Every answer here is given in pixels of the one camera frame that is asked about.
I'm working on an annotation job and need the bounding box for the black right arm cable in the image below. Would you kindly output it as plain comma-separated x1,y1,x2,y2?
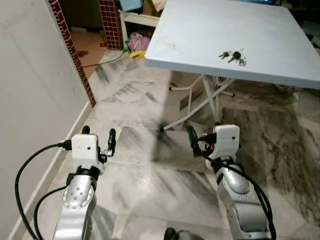
192,135,277,240

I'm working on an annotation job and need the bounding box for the pink bag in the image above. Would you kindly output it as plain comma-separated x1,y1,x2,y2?
127,32,151,53

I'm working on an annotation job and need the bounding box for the light blue folding table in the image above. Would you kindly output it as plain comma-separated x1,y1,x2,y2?
144,0,320,133

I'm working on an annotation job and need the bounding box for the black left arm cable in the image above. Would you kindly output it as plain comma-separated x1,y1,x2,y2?
33,185,69,240
14,141,74,240

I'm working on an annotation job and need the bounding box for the white shelf unit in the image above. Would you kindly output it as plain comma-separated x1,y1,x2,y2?
119,10,161,51

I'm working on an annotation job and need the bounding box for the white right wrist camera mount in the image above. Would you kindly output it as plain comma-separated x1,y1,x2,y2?
212,125,240,161

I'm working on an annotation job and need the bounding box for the thin black floor cable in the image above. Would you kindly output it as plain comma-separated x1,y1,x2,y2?
82,50,126,68

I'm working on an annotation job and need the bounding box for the key bunch with black fob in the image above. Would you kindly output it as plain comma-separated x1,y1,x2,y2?
218,50,247,67

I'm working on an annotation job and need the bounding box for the red brick wall edge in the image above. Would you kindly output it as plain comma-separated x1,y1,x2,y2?
47,0,97,107

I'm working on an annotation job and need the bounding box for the white plastic stool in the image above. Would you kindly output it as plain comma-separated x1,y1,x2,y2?
302,20,320,48

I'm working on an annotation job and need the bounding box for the light blue box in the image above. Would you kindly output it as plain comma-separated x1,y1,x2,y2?
119,0,143,13

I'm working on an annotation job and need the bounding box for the red brick pillar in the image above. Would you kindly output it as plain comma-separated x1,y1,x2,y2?
98,0,124,51

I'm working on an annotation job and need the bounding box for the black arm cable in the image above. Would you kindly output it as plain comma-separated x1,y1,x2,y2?
14,141,74,240
33,185,69,240
192,135,277,240

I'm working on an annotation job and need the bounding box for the yellow item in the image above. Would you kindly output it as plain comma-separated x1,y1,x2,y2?
130,50,147,60

